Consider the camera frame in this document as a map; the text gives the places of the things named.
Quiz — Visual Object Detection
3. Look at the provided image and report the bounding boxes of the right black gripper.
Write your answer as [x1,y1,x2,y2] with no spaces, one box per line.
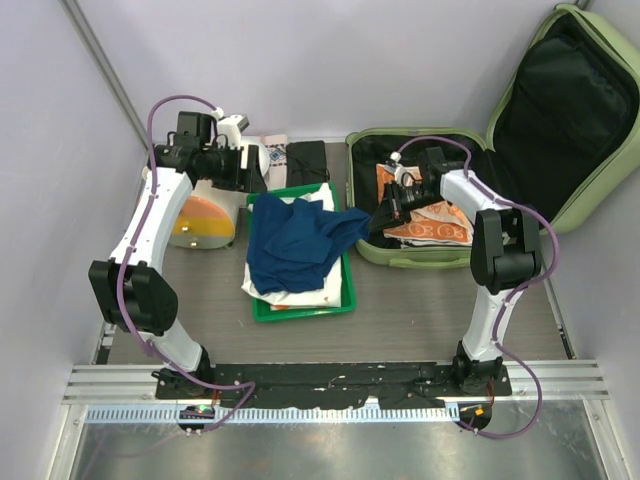
[367,180,443,233]

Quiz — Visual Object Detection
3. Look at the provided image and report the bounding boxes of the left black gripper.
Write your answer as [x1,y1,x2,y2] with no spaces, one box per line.
[201,142,267,194]

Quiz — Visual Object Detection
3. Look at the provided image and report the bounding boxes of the cream round drawer cabinet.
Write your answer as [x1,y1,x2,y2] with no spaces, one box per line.
[142,164,244,251]

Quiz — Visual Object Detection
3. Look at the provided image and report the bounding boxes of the orange cartoon print towel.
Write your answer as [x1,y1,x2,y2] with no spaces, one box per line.
[375,163,475,250]

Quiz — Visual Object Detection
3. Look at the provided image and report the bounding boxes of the blue garment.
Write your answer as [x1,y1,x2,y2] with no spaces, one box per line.
[246,193,370,295]

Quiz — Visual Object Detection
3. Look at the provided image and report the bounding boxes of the white garment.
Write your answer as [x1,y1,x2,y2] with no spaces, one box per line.
[241,191,340,306]

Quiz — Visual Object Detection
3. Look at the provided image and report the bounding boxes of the floral orange cloth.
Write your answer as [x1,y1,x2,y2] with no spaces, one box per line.
[269,305,298,311]

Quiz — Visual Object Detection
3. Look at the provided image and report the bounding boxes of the green plastic tray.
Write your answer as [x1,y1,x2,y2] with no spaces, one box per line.
[252,182,357,323]

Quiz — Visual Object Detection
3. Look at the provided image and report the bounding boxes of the green hard-shell suitcase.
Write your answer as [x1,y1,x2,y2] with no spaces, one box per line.
[344,3,640,269]

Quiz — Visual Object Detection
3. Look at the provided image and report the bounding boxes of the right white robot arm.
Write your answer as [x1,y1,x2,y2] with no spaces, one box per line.
[369,147,541,395]

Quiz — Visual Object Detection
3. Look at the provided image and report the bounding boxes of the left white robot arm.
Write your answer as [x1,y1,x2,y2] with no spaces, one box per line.
[88,109,268,399]

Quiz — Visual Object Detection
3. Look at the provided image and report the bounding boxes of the white paper plate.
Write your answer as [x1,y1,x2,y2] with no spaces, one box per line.
[241,143,269,193]

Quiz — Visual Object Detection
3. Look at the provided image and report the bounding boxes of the patterned cloth placemat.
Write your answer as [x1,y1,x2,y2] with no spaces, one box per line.
[260,134,289,190]

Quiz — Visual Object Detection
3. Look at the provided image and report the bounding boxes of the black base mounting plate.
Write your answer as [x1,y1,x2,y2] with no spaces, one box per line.
[151,362,512,410]

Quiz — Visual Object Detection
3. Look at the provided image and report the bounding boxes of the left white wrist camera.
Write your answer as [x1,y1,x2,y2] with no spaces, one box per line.
[211,107,249,149]

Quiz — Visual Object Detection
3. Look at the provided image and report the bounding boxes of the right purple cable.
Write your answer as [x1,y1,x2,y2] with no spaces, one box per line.
[397,134,560,441]

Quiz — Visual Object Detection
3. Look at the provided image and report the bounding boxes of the purple cable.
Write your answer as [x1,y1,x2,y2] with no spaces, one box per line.
[397,134,560,441]
[94,94,256,432]

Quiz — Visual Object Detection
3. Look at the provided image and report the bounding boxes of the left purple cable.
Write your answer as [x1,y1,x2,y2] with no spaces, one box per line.
[94,94,256,432]

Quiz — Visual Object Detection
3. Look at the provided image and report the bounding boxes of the white slotted cable duct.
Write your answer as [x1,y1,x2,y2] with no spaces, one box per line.
[85,402,459,425]

